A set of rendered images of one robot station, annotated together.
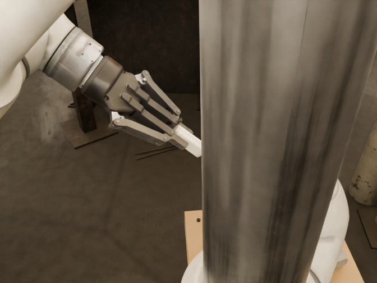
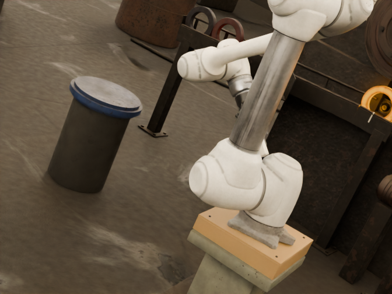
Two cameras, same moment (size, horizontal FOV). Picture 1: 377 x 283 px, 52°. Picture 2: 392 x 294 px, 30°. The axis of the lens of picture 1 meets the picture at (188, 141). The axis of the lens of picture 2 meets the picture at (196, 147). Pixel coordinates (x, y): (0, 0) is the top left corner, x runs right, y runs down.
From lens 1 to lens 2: 2.04 m
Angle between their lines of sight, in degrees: 31
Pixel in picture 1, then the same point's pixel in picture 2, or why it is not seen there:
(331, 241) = (280, 180)
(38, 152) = (170, 180)
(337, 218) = (288, 174)
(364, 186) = not seen: outside the picture
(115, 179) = not seen: hidden behind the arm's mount
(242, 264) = (243, 113)
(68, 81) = (234, 89)
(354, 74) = (277, 70)
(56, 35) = (242, 72)
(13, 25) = (233, 51)
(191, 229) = not seen: hidden behind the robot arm
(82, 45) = (248, 80)
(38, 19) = (240, 53)
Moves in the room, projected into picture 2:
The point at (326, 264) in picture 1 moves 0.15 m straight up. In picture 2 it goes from (272, 184) to (292, 143)
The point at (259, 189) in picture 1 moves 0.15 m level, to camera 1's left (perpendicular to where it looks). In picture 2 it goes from (255, 88) to (216, 66)
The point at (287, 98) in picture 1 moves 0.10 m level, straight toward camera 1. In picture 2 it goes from (266, 68) to (242, 63)
